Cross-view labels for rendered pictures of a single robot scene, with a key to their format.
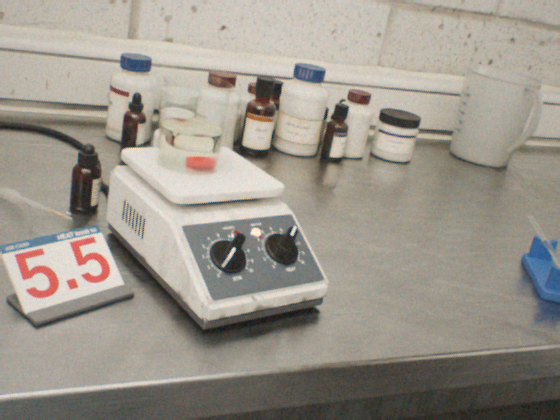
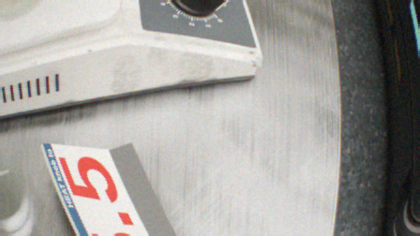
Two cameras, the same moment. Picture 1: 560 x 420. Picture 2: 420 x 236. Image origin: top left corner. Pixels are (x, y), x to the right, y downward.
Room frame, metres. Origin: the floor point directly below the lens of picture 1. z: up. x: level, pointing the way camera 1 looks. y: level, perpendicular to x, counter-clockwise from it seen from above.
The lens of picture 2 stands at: (0.38, 0.34, 1.30)
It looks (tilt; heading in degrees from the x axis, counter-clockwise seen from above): 62 degrees down; 291
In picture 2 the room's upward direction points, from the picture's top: 9 degrees clockwise
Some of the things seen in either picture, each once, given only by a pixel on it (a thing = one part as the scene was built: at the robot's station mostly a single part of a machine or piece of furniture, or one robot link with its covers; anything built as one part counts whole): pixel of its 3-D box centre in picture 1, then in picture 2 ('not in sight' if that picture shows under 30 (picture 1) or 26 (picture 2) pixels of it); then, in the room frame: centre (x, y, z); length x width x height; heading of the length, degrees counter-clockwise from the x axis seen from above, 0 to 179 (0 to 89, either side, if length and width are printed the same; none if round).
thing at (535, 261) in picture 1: (550, 267); not in sight; (0.72, -0.31, 0.77); 0.10 x 0.03 x 0.04; 178
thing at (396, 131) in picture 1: (395, 135); not in sight; (1.10, -0.16, 0.79); 0.07 x 0.07 x 0.07
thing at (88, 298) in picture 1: (68, 271); (114, 215); (0.50, 0.16, 0.77); 0.09 x 0.06 x 0.04; 142
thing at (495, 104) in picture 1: (496, 119); not in sight; (1.19, -0.33, 0.82); 0.18 x 0.13 x 0.15; 25
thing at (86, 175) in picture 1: (86, 175); not in sight; (0.67, 0.20, 0.79); 0.03 x 0.03 x 0.07
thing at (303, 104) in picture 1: (302, 108); not in sight; (1.04, 0.00, 0.81); 0.07 x 0.07 x 0.13
